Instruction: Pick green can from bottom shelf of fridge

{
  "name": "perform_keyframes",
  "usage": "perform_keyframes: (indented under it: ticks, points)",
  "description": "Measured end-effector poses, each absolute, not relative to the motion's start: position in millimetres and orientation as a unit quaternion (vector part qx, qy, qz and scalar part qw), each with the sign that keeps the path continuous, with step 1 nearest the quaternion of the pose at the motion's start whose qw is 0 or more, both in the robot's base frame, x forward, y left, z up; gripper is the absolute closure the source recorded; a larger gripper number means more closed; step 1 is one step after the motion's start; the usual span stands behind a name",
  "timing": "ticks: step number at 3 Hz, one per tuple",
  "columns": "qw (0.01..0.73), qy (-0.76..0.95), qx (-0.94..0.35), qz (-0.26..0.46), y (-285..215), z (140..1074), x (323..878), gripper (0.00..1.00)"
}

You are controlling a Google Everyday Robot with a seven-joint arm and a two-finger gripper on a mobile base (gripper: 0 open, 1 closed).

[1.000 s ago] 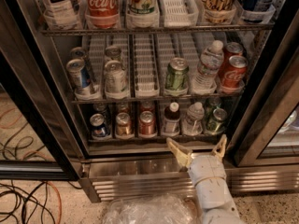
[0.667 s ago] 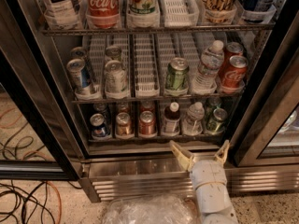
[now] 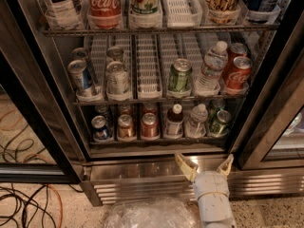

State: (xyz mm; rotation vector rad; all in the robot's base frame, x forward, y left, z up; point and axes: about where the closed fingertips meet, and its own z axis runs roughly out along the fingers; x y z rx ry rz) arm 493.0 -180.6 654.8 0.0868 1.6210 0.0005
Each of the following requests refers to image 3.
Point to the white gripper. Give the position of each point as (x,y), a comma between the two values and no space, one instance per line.
(209,182)

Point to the green can bottom front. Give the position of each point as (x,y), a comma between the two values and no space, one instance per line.
(220,122)

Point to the green can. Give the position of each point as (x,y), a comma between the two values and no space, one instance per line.
(214,107)
(220,122)

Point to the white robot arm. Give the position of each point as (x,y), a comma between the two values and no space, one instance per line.
(215,211)

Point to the water bottle bottom shelf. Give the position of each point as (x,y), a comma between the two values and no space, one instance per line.
(195,125)

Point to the water bottle shelf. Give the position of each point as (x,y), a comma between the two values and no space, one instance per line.
(195,125)
(214,61)

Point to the green can bottom rear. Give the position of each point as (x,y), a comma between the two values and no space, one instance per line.
(214,107)

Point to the red can bottom front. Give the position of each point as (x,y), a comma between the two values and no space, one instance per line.
(149,125)

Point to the right glass fridge door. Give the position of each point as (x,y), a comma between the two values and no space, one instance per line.
(266,141)

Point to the glass fridge door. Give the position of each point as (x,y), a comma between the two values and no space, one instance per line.
(33,75)
(266,141)

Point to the red can bottom rear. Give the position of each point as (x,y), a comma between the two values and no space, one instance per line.
(149,108)

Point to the orange can bottom front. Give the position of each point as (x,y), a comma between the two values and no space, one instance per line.
(125,126)

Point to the orange can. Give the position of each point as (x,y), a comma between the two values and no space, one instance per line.
(125,126)
(125,109)

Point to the green can middle shelf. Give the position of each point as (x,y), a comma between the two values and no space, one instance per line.
(179,76)

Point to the red Coca-Cola can front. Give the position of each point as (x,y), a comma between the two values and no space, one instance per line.
(238,73)

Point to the red coca-cola can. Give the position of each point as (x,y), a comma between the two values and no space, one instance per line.
(234,50)
(238,73)

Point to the steel fridge base grille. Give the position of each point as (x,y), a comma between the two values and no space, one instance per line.
(110,182)

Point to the empty white tray middle shelf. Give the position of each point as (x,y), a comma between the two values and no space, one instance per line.
(149,82)

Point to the empty white tray shelf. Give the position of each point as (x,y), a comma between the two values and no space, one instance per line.
(149,82)
(182,13)

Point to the orange can bottom rear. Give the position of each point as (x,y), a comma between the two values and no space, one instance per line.
(125,109)

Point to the water bottle middle shelf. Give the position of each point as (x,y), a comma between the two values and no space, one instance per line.
(214,61)

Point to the blue can bottom front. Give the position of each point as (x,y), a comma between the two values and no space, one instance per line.
(101,130)

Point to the blue can bottom rear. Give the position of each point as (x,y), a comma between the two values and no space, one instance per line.
(105,111)

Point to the white can middle front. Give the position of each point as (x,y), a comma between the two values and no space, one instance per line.
(117,78)

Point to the white can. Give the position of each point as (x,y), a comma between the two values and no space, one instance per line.
(117,78)
(114,54)

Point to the red Coca-Cola can rear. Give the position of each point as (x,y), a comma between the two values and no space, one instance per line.
(234,50)

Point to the white can middle rear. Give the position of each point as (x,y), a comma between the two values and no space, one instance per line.
(114,54)

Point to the blue silver can middle front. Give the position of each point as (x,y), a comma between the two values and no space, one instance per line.
(81,77)

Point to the blue silver can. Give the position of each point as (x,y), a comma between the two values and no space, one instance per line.
(81,53)
(81,77)

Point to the empty white tray top shelf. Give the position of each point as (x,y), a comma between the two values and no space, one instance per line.
(182,13)

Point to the yellow black can top shelf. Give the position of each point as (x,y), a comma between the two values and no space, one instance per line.
(222,11)

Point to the blue silver can middle rear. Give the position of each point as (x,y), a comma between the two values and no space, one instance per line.
(81,53)

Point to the left glass fridge door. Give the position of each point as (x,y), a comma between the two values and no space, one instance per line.
(33,75)

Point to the Coca-Cola bottle top shelf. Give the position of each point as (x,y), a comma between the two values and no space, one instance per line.
(106,14)

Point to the white tea bottle top shelf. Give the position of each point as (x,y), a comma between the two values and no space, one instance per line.
(64,14)

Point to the dark juice bottle white cap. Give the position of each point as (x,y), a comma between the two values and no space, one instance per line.
(174,121)

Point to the clear plastic bin with bags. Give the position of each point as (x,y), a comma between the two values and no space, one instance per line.
(165,212)

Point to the green white soda bottle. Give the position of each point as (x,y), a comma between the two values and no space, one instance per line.
(145,0)

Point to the middle wire shelf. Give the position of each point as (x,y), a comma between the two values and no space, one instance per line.
(161,100)

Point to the wire shelf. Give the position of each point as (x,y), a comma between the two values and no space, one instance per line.
(132,31)
(161,100)

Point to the top wire shelf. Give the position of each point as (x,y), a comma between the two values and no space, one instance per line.
(132,31)

